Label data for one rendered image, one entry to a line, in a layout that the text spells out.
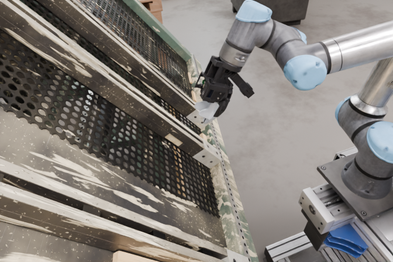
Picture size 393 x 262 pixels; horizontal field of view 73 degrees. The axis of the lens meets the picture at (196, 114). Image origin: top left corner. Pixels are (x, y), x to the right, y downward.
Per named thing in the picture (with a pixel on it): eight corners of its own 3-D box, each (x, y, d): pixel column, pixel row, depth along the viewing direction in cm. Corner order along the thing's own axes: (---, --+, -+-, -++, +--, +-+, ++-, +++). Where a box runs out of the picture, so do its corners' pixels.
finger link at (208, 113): (190, 121, 79) (202, 96, 75) (207, 123, 82) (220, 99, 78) (193, 128, 77) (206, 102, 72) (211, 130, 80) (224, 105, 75)
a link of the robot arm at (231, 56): (242, 44, 73) (257, 57, 67) (235, 58, 75) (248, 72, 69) (220, 37, 69) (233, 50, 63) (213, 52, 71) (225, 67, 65)
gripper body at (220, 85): (193, 88, 77) (209, 50, 71) (217, 92, 81) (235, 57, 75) (202, 103, 71) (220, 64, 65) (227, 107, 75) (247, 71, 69)
